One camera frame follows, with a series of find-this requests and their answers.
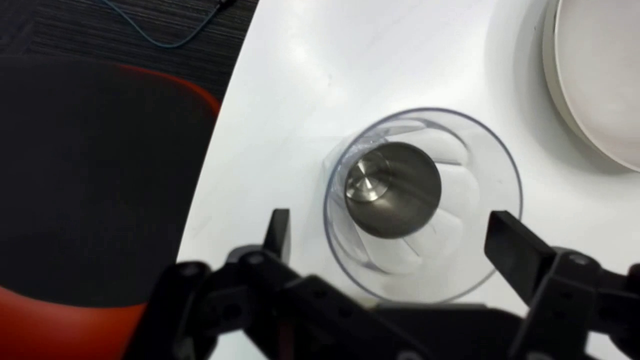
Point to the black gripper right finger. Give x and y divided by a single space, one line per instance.
566 293

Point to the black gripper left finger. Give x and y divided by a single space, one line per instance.
200 312

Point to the clear glass cup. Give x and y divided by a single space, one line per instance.
473 166

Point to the dark metal cylinder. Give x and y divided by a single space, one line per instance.
400 200

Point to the red and black chair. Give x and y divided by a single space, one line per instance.
81 200

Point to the large beige bowl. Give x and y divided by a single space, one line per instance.
601 81

